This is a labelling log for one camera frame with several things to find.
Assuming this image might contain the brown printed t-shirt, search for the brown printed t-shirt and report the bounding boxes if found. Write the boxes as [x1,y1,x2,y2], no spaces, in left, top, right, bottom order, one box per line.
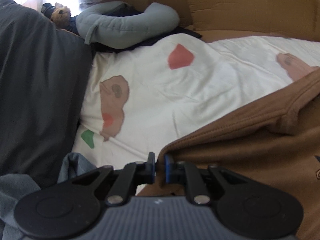
[137,66,320,240]

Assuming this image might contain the teddy bear plush toy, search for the teddy bear plush toy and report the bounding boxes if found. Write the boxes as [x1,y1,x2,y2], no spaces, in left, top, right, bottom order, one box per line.
[41,2,78,34]

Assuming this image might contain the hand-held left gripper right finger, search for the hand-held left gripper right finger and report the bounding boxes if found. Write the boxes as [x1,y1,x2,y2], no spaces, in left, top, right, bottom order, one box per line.
[164,155,247,205]

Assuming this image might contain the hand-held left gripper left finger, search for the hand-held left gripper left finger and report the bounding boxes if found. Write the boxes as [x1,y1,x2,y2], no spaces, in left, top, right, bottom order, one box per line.
[72,152,156,205]

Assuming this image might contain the grey green fleece garment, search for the grey green fleece garment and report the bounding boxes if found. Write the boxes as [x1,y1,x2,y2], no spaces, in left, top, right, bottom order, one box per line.
[0,175,42,240]

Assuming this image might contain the brown cardboard sheet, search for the brown cardboard sheet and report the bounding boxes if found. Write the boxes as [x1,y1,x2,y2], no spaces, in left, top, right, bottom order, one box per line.
[107,0,320,43]

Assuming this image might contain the cream bear print blanket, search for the cream bear print blanket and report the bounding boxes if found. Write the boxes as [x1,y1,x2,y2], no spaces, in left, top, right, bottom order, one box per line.
[72,34,320,162]

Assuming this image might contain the dark grey pillow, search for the dark grey pillow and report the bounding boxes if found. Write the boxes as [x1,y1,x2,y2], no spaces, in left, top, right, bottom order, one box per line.
[0,0,95,188]

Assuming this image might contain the grey neck pillow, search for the grey neck pillow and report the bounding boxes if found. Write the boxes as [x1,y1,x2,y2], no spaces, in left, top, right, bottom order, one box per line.
[75,2,180,50]

